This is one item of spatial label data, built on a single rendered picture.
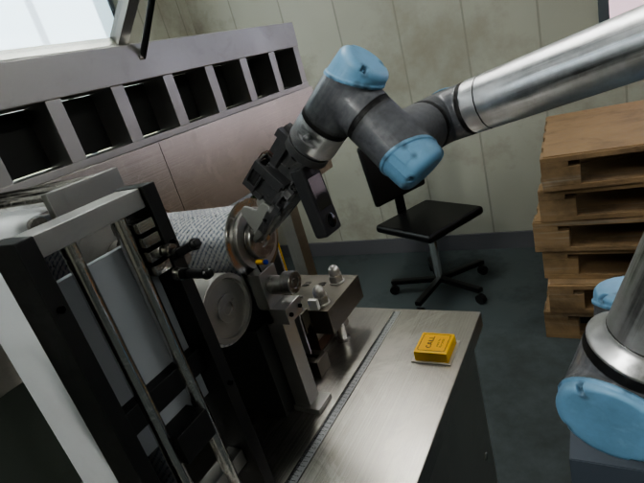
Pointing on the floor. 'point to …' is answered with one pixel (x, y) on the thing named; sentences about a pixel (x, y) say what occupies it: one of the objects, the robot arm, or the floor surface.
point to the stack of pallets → (587, 207)
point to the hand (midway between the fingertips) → (264, 237)
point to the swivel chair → (423, 229)
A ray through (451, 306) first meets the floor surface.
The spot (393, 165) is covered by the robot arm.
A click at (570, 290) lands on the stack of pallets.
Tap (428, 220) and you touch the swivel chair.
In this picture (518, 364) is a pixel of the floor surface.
